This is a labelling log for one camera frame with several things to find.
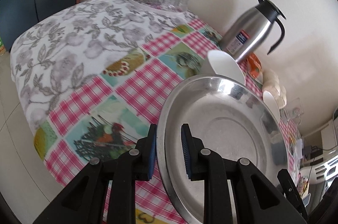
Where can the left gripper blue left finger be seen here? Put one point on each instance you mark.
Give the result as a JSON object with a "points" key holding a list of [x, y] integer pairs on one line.
{"points": [[151, 149]]}

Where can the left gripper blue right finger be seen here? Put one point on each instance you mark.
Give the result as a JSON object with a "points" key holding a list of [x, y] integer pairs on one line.
{"points": [[186, 140]]}

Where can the stainless steel round plate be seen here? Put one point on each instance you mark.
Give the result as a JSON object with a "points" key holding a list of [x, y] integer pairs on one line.
{"points": [[230, 120]]}

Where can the white square MAX bowl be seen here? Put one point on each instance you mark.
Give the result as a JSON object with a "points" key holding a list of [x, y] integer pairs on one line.
{"points": [[220, 63]]}

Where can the strawberry pattern ceramic bowl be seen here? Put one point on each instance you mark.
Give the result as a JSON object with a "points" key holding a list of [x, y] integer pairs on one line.
{"points": [[271, 103]]}

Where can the orange snack packet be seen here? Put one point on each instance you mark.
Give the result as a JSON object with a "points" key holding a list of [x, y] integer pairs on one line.
{"points": [[254, 68]]}

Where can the bag of white buns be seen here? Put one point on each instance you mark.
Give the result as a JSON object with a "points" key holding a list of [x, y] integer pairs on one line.
{"points": [[271, 84]]}

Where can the stainless steel thermos jug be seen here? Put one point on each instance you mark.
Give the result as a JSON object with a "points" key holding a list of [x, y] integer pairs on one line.
{"points": [[251, 29]]}

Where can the grey floral white cloth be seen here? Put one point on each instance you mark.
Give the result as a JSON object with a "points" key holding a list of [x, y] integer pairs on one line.
{"points": [[63, 52]]}

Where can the round white floral tray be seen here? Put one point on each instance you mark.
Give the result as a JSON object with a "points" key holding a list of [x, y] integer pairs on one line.
{"points": [[158, 7]]}

